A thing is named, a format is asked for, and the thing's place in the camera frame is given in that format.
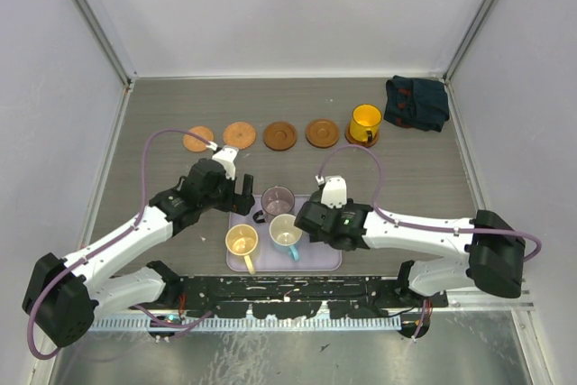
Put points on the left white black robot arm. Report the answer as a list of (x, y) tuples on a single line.
[(66, 295)]

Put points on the wooden coaster back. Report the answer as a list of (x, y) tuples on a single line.
[(322, 133)]

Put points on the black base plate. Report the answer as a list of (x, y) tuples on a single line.
[(285, 297)]

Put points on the cream yellow cup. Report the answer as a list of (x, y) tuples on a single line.
[(242, 241)]

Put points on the dark wooden coaster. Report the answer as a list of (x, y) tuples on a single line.
[(280, 136)]

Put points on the lilac plastic tray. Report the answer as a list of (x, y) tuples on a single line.
[(312, 256)]

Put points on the purple translucent cup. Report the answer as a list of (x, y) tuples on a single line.
[(274, 201)]

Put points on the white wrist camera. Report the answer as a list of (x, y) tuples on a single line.
[(226, 157), (333, 191)]

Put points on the woven rattan coaster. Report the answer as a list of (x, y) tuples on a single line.
[(240, 135), (192, 143)]

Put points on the grey slotted cable duct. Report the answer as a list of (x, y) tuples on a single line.
[(141, 323)]

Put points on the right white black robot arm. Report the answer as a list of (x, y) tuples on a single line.
[(481, 252)]

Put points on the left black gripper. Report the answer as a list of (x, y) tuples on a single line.
[(237, 203)]

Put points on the white cup blue handle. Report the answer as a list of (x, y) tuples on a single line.
[(285, 236)]

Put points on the dark blue folded cloth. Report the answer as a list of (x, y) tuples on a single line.
[(416, 103)]

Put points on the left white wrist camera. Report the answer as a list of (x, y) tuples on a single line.
[(226, 157)]

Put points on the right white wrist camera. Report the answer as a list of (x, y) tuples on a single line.
[(333, 191)]

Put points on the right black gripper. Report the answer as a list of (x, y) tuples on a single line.
[(317, 239)]

